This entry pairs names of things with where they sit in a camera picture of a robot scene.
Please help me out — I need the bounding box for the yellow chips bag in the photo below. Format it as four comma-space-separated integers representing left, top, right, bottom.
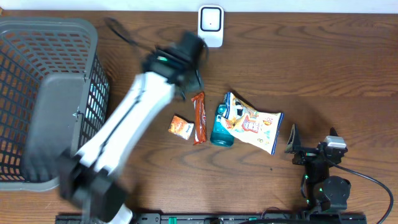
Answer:
220, 92, 284, 155

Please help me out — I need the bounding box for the small orange snack packet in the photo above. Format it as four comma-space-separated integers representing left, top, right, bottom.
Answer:
168, 116, 194, 140

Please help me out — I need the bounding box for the orange snack bar wrapper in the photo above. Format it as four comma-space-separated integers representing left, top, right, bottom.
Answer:
192, 92, 207, 145

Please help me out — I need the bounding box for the teal Listerine mouthwash bottle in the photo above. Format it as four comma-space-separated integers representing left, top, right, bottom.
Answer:
210, 104, 234, 147

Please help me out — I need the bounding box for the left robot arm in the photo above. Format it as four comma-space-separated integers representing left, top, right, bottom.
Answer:
57, 32, 208, 223

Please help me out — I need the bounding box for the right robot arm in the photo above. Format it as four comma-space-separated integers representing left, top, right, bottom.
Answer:
285, 124, 351, 213

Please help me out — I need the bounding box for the white barcode scanner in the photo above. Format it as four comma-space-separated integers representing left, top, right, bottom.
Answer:
198, 5, 224, 48

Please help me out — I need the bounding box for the grey plastic mesh basket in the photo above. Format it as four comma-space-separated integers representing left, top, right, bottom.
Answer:
1, 17, 109, 192

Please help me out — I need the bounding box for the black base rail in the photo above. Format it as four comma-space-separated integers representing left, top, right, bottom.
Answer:
55, 212, 368, 224

